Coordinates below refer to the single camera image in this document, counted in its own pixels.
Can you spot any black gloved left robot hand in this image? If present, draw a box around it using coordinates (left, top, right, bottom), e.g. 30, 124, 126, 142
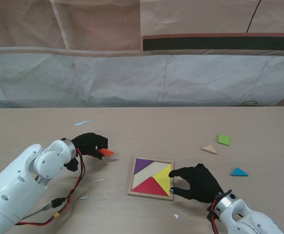
72, 133, 108, 161

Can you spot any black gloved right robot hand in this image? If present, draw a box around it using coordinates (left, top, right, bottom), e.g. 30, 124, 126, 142
168, 163, 224, 204

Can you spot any orange tangram parallelogram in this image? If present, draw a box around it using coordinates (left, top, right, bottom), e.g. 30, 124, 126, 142
97, 148, 115, 156

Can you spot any natural wood tangram triangle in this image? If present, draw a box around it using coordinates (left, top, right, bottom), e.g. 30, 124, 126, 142
201, 144, 218, 155

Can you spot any yellow large tangram triangle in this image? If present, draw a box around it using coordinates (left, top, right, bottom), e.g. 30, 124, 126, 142
153, 163, 172, 197

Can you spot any red large tangram triangle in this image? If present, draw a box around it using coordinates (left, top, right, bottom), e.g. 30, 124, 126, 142
131, 176, 168, 197

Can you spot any purple tangram triangle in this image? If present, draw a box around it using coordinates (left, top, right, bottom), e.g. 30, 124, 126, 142
135, 158, 154, 175

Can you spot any square wooden tangram tray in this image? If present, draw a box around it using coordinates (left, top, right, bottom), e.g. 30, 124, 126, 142
127, 156, 175, 202

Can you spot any blue small tangram triangle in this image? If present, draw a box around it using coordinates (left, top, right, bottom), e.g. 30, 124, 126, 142
230, 167, 249, 177

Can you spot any green tangram square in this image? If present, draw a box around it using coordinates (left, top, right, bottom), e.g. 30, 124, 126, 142
216, 134, 231, 147

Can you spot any marble print backdrop sheet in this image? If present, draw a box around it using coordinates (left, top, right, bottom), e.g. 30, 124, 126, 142
0, 47, 284, 109

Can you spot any beige paper backdrop sheet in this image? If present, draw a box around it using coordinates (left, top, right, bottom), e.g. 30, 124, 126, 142
0, 0, 284, 58

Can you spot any black strip with red edge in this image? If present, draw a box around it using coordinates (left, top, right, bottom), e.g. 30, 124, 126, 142
141, 33, 284, 56

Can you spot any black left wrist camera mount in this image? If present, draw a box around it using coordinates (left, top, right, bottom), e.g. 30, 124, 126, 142
63, 158, 80, 173

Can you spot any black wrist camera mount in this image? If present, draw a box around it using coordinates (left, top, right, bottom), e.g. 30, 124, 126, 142
206, 208, 218, 221
63, 158, 80, 173

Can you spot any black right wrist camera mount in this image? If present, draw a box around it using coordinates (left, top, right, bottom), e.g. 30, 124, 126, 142
206, 208, 218, 221

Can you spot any red black left hand cable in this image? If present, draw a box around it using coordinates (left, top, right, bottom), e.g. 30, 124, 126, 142
15, 147, 86, 227

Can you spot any red black hand cable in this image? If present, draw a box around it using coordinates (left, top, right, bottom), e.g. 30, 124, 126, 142
15, 147, 86, 227
210, 198, 221, 234

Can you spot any red black right hand cable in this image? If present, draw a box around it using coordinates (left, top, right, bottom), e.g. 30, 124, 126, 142
210, 198, 221, 234

